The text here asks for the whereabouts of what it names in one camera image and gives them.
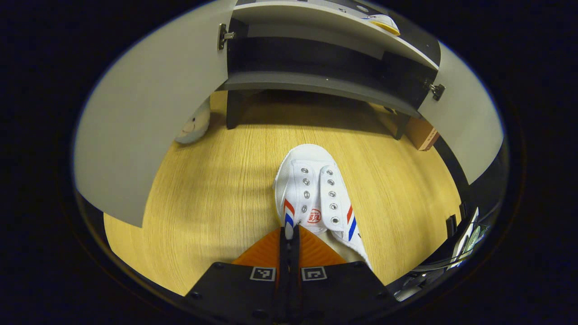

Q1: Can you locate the white plush toy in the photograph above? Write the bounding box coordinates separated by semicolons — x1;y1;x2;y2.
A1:
174;97;212;145

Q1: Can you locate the white and orange book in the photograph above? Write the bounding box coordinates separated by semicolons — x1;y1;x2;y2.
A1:
404;115;441;152

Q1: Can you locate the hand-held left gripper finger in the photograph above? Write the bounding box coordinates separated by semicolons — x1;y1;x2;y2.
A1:
289;224;398;323
185;226;289;323

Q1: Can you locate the white striped canvas shoe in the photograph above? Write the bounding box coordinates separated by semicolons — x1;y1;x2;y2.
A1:
361;14;401;37
274;144;373;271

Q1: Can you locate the white cabinet door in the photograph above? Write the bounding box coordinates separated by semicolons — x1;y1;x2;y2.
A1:
73;0;238;228
418;41;505;186

